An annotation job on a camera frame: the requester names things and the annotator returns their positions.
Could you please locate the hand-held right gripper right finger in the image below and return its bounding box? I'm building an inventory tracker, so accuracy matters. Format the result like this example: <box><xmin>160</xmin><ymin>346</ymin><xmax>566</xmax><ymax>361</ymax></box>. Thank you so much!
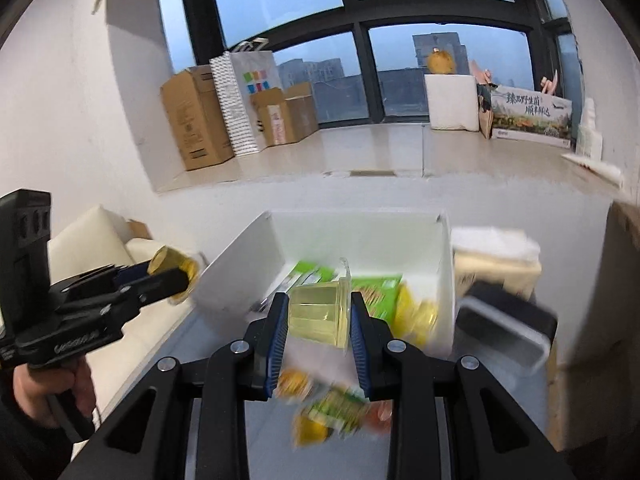
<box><xmin>349</xmin><ymin>291</ymin><xmax>576</xmax><ymax>480</ymax></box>

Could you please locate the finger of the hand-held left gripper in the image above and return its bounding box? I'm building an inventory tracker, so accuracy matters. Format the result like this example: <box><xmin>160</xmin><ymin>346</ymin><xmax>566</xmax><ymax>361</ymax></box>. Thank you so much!
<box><xmin>50</xmin><ymin>262</ymin><xmax>152</xmax><ymax>297</ymax></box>
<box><xmin>75</xmin><ymin>267</ymin><xmax>190</xmax><ymax>322</ymax></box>

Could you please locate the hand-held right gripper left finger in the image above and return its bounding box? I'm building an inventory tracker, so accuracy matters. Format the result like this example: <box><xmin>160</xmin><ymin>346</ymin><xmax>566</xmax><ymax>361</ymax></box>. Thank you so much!
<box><xmin>65</xmin><ymin>291</ymin><xmax>292</xmax><ymax>480</ymax></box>

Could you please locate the amber jelly cup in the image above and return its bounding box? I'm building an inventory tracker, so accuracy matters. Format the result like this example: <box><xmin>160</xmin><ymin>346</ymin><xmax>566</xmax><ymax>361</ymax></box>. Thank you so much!
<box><xmin>147</xmin><ymin>245</ymin><xmax>201</xmax><ymax>306</ymax></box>

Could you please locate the pale yellow jelly cup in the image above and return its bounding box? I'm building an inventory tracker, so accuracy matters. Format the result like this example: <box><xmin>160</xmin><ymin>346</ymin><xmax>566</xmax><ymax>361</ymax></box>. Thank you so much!
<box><xmin>287</xmin><ymin>257</ymin><xmax>353</xmax><ymax>356</ymax></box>

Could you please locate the green striped snack packet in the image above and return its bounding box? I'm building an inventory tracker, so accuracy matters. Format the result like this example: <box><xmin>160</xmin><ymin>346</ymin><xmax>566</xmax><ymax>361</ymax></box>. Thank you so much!
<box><xmin>287</xmin><ymin>259</ymin><xmax>337</xmax><ymax>291</ymax></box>

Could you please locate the white storage box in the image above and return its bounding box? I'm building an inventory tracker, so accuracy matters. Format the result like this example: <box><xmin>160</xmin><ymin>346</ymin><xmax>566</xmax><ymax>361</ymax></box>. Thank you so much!
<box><xmin>191</xmin><ymin>209</ymin><xmax>457</xmax><ymax>361</ymax></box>

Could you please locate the person's left forearm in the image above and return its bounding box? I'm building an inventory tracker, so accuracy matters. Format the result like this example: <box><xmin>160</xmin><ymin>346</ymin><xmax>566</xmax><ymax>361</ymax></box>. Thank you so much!
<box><xmin>0</xmin><ymin>395</ymin><xmax>76</xmax><ymax>480</ymax></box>

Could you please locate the person's left hand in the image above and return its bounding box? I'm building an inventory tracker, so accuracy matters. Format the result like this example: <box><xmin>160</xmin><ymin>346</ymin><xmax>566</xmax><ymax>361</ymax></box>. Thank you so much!
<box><xmin>12</xmin><ymin>357</ymin><xmax>97</xmax><ymax>429</ymax></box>

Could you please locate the orange jelly cup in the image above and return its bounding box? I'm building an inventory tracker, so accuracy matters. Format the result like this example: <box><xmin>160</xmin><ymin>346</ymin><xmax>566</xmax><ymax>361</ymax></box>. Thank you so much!
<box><xmin>277</xmin><ymin>367</ymin><xmax>313</xmax><ymax>401</ymax></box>

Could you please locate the cream sofa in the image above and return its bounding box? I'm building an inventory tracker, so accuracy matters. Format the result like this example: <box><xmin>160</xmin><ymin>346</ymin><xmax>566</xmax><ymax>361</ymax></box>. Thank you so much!
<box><xmin>46</xmin><ymin>204</ymin><xmax>207</xmax><ymax>461</ymax></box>

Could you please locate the green pea packet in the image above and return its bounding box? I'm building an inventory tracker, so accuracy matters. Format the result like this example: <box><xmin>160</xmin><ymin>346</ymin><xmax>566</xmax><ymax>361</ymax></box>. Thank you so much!
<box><xmin>305</xmin><ymin>382</ymin><xmax>371</xmax><ymax>433</ymax></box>

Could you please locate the red jelly cup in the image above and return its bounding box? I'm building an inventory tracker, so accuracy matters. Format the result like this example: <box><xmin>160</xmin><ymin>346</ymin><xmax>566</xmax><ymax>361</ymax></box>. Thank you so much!
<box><xmin>365</xmin><ymin>400</ymin><xmax>393</xmax><ymax>433</ymax></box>

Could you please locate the yellow-green triangular packet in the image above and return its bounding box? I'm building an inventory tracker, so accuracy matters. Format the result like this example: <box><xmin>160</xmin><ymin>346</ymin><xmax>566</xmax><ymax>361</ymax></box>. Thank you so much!
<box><xmin>292</xmin><ymin>412</ymin><xmax>333</xmax><ymax>448</ymax></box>

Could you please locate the blue tablecloth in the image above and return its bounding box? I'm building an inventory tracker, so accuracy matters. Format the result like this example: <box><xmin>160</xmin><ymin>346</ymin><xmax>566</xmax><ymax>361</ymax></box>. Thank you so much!
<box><xmin>72</xmin><ymin>305</ymin><xmax>556</xmax><ymax>480</ymax></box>

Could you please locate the black alarm clock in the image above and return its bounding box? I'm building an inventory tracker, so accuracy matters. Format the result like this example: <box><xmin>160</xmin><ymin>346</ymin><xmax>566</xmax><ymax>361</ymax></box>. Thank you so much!
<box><xmin>456</xmin><ymin>281</ymin><xmax>558</xmax><ymax>378</ymax></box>

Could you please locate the soft tissue pack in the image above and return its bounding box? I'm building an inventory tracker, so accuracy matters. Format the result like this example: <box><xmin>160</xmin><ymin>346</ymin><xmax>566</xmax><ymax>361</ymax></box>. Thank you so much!
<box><xmin>450</xmin><ymin>227</ymin><xmax>543</xmax><ymax>301</ymax></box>

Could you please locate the tall cardboard box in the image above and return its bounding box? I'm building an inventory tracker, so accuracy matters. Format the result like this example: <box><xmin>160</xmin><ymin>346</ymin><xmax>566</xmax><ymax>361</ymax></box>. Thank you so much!
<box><xmin>160</xmin><ymin>65</ymin><xmax>235</xmax><ymax>172</ymax></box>

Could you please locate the white dotted paper bag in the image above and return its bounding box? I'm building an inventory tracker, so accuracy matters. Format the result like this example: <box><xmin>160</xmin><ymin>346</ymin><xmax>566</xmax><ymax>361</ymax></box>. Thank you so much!
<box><xmin>209</xmin><ymin>40</ymin><xmax>283</xmax><ymax>157</ymax></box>

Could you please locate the small cardboard box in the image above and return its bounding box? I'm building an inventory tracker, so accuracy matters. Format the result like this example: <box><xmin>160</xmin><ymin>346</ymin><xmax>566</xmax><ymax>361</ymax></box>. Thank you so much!
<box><xmin>250</xmin><ymin>82</ymin><xmax>321</xmax><ymax>147</ymax></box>

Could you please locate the wooden cabinet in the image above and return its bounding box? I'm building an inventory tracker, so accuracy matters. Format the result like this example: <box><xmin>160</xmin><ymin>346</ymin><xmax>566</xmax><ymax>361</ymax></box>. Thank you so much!
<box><xmin>547</xmin><ymin>200</ymin><xmax>640</xmax><ymax>466</ymax></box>

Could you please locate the white foam box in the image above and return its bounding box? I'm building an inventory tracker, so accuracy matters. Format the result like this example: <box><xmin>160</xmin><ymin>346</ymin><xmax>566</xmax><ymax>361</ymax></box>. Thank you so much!
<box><xmin>424</xmin><ymin>74</ymin><xmax>480</xmax><ymax>131</ymax></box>

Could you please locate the printed carton box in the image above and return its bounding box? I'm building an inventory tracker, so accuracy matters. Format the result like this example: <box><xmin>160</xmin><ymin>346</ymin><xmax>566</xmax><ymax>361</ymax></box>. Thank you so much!
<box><xmin>490</xmin><ymin>87</ymin><xmax>574</xmax><ymax>148</ymax></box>

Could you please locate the rolled white paper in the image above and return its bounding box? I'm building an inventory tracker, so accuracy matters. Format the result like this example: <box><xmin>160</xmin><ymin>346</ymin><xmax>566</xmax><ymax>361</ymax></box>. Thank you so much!
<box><xmin>561</xmin><ymin>152</ymin><xmax>623</xmax><ymax>188</ymax></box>

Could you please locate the orange round fruit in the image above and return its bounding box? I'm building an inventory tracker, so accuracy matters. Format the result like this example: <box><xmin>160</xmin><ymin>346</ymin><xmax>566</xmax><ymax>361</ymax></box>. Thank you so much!
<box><xmin>426</xmin><ymin>47</ymin><xmax>457</xmax><ymax>75</ymax></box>

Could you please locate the white bottle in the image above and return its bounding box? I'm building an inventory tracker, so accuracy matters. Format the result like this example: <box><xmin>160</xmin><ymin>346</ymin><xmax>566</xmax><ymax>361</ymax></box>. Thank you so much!
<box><xmin>575</xmin><ymin>97</ymin><xmax>604</xmax><ymax>158</ymax></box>

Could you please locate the black cable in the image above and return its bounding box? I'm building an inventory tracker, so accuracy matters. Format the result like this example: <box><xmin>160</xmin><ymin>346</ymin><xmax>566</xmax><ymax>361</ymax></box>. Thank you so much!
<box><xmin>46</xmin><ymin>391</ymin><xmax>101</xmax><ymax>443</ymax></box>

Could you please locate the black window frame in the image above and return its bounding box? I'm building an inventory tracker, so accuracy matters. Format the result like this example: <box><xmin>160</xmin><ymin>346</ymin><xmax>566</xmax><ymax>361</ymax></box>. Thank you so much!
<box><xmin>155</xmin><ymin>0</ymin><xmax>586</xmax><ymax>126</ymax></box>

